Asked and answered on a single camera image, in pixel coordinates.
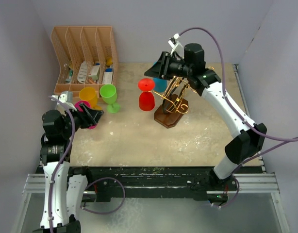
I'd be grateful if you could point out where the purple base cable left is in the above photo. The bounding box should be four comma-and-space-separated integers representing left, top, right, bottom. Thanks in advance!
80, 177, 126, 215

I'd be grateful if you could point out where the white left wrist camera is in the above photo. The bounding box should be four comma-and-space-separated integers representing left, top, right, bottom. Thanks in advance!
50, 91, 76, 110

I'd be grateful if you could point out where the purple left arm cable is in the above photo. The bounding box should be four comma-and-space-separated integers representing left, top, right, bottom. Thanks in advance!
48, 96, 77, 233

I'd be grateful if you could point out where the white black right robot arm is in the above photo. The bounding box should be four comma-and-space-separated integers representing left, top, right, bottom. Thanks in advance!
144, 43, 267, 190

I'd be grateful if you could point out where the yellow wine glass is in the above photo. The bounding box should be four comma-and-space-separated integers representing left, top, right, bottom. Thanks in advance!
79, 87, 102, 110

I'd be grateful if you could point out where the white ribbed bottle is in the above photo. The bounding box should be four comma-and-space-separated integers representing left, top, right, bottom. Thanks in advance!
77, 61, 87, 84

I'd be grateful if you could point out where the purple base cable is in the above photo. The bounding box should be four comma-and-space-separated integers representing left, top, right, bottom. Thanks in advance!
208, 178, 241, 209
80, 177, 126, 215

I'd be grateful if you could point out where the red wine glass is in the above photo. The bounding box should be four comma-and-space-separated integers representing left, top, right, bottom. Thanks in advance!
138, 78, 155, 111

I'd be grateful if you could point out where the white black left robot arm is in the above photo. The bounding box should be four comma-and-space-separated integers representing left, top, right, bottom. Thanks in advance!
36, 103, 104, 233

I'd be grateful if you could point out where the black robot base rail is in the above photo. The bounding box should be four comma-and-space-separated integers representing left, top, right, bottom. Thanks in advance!
84, 166, 239, 203

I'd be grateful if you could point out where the pink plastic file organizer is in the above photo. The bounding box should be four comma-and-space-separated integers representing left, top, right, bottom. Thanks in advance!
50, 26, 119, 98

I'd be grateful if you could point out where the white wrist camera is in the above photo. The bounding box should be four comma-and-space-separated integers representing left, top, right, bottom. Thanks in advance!
168, 33, 184, 57
50, 91, 76, 110

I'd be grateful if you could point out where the green wine glass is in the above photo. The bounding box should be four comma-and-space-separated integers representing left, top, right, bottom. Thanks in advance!
99, 84, 120, 114

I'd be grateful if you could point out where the white blue box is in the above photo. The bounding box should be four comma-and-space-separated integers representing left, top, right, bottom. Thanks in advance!
102, 68, 114, 84

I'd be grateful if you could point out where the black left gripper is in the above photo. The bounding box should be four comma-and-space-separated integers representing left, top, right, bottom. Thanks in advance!
61, 102, 103, 138

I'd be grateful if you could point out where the magenta wine glass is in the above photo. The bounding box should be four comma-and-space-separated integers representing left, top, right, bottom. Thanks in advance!
74, 100, 99, 130

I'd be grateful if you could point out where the blue wine glass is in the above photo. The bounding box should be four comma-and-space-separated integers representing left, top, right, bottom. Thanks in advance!
153, 78, 167, 93

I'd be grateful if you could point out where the yellow object in organizer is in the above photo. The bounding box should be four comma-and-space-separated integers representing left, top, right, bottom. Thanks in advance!
106, 57, 113, 67

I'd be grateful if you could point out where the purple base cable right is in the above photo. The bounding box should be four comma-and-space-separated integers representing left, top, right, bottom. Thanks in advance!
208, 178, 241, 209

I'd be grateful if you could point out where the gold wire wine glass rack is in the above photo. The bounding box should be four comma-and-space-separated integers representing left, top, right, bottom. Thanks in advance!
153, 65, 216, 129

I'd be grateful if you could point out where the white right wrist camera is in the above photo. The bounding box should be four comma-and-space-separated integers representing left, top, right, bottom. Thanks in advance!
168, 33, 184, 57

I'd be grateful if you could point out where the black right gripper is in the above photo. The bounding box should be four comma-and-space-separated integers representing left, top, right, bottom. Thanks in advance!
145, 51, 193, 81

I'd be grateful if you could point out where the white red box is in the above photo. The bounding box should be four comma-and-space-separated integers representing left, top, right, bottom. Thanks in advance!
88, 65, 100, 81

